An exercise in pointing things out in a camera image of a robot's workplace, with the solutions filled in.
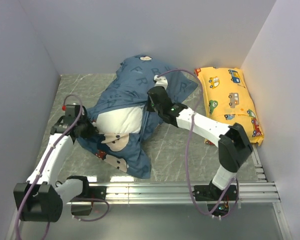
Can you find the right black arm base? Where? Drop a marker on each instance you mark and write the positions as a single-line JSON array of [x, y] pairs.
[[220, 203]]

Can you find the aluminium mounting rail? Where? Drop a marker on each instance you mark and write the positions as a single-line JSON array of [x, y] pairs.
[[178, 193]]

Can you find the white pillow insert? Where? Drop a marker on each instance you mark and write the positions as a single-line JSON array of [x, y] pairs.
[[126, 120]]

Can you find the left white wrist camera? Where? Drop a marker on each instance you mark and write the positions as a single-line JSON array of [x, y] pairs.
[[73, 111]]

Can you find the yellow car print pillow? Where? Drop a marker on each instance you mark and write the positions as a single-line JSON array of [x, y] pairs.
[[227, 100]]

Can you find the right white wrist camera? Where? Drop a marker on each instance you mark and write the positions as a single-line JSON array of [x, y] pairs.
[[160, 81]]

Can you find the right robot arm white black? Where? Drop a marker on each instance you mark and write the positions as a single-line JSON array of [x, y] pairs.
[[233, 144]]

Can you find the blue cartoon letter pillowcase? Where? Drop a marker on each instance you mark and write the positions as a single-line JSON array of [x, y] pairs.
[[133, 80]]

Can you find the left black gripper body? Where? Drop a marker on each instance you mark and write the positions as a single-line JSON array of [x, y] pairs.
[[83, 122]]

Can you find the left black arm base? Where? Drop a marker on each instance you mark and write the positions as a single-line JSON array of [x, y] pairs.
[[83, 204]]

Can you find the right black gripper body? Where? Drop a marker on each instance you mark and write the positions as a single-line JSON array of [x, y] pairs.
[[152, 108]]

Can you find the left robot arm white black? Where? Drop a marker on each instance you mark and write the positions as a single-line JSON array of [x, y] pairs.
[[38, 199]]

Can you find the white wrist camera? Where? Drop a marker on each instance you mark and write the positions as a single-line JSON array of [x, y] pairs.
[[73, 111], [160, 81]]

